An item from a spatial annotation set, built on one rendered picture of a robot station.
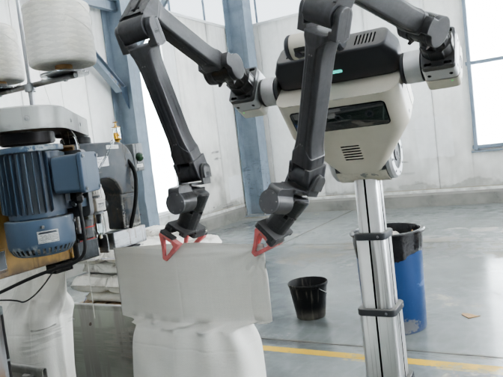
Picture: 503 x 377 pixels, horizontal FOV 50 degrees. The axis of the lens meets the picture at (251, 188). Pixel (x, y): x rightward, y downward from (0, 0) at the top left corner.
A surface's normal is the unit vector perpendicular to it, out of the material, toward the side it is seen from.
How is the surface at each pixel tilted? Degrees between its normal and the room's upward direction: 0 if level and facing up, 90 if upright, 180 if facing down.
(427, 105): 90
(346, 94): 40
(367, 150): 130
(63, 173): 90
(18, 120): 91
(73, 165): 90
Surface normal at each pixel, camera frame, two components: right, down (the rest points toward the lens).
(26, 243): -0.03, 0.11
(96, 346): -0.48, 0.12
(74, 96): 0.87, -0.07
